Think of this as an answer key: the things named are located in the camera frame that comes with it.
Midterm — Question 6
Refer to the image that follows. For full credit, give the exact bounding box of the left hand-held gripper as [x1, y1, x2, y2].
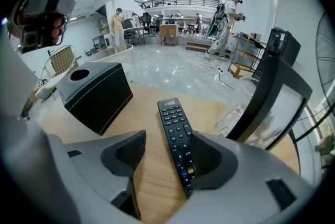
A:
[7, 0, 77, 54]

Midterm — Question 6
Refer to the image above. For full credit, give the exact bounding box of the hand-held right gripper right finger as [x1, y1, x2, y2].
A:
[167, 130, 319, 224]

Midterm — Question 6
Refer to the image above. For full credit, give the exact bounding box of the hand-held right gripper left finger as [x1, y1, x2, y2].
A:
[0, 113, 148, 224]

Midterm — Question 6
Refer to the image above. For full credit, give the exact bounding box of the black remote control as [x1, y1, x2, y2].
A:
[157, 97, 197, 200]

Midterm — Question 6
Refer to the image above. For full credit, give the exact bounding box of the wooden desk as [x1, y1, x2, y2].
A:
[26, 81, 300, 221]

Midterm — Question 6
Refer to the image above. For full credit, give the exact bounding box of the person's left hand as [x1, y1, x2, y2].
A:
[51, 16, 67, 38]

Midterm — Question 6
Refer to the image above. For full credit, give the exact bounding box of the clear glass dish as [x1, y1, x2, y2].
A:
[211, 102, 253, 137]

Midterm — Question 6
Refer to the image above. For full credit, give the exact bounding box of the black leather tissue box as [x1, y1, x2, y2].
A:
[57, 62, 133, 136]

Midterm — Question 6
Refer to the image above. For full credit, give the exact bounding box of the white seat cushion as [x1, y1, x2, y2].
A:
[35, 75, 58, 100]

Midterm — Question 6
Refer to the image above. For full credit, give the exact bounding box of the brown wooden cabinet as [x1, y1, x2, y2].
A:
[159, 24, 180, 47]

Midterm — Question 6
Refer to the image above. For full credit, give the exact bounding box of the black balcony railing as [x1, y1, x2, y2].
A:
[140, 0, 220, 10]

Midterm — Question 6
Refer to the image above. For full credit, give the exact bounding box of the wooden shelf rack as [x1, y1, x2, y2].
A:
[227, 33, 267, 79]

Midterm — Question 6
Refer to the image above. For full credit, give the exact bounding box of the wooden step platform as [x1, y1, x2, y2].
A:
[185, 41, 232, 58]

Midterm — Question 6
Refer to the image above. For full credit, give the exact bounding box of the black standing fan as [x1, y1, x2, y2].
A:
[315, 10, 335, 103]

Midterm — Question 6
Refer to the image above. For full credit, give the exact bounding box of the gold wire chair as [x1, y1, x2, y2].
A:
[41, 44, 79, 87]

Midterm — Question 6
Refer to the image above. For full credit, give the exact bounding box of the black picture frame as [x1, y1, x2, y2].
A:
[225, 59, 315, 152]

